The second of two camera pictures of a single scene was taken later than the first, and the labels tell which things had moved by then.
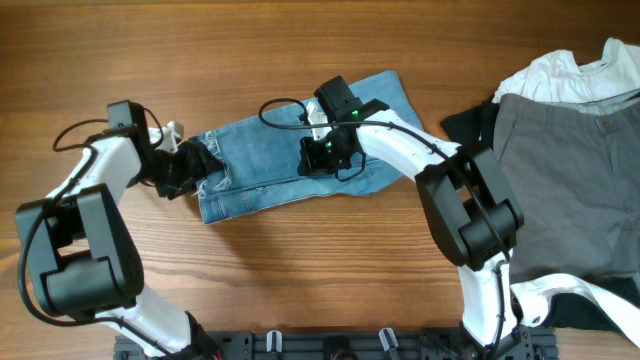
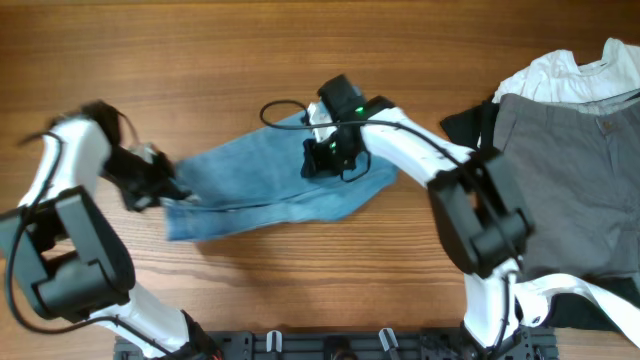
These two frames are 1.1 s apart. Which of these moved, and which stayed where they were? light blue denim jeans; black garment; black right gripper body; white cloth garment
Moved: light blue denim jeans
Stayed: white cloth garment; black garment; black right gripper body
